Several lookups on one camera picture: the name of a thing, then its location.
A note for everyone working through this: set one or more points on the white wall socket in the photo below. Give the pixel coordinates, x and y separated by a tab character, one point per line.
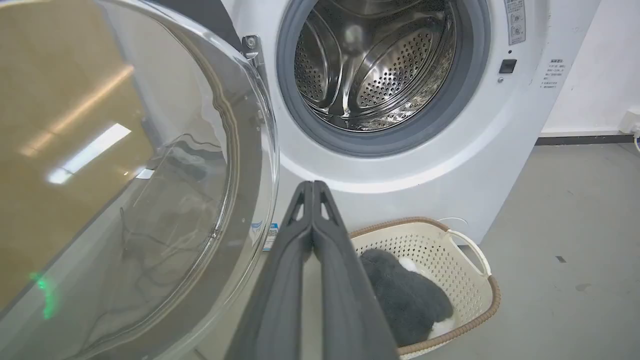
631	122

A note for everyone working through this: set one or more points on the dark grey cloth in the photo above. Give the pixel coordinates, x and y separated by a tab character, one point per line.
407	295

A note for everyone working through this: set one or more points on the cream perforated laundry basket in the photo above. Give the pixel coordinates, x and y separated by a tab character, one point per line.
450	270

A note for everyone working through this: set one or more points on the white front-load washing machine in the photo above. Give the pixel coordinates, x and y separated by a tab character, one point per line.
450	150

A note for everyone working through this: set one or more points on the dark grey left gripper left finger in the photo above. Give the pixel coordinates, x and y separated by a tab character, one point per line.
280	295

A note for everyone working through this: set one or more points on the glass washing machine door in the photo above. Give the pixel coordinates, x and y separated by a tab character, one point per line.
125	175

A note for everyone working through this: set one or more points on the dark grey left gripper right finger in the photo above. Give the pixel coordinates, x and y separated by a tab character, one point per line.
350	300

